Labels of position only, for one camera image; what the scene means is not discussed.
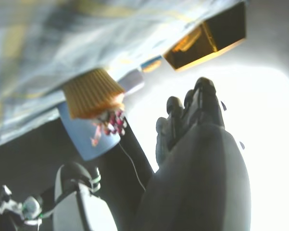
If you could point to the grape cupcake toy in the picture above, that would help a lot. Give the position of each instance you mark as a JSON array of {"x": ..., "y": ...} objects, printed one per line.
[{"x": 91, "y": 93}]

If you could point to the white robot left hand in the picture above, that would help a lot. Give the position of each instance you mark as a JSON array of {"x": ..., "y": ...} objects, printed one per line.
[{"x": 202, "y": 180}]

